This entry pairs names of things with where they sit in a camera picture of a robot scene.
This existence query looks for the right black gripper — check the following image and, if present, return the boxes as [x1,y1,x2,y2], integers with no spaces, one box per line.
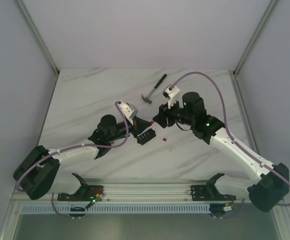
[152,96,195,129]

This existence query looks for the black fuse box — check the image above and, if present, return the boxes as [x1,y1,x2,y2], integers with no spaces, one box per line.
[136,128,156,146]

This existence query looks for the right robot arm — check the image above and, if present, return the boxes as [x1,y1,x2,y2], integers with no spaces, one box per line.
[153,90,290,213]

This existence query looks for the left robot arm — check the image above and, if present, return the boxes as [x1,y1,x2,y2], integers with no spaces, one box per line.
[12,114,153,201]

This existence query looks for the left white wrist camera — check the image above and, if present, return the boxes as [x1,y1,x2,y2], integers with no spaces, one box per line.
[118,101,138,125]

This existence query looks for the claw hammer black handle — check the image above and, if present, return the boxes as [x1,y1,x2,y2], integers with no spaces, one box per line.
[141,74,168,104]

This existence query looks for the aluminium rail base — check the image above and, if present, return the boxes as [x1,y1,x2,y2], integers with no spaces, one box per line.
[10,177,246,204]

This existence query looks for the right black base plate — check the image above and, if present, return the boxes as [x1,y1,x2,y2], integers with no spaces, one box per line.
[190,185,237,202]

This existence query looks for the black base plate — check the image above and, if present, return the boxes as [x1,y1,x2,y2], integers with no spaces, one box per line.
[57,185,104,202]
[190,185,237,202]

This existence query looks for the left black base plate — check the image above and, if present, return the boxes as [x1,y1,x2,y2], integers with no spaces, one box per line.
[57,185,104,202]

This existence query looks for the left aluminium frame post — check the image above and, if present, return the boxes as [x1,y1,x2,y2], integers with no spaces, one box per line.
[15,0,60,76]

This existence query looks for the aluminium frame post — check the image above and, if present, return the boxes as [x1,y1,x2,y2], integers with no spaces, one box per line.
[15,0,60,76]
[233,0,280,78]

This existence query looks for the white slotted cable duct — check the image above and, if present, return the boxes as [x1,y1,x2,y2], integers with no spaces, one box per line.
[19,204,236,215]

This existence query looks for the right aluminium frame post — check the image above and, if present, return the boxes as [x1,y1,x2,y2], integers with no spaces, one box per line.
[233,0,280,78]

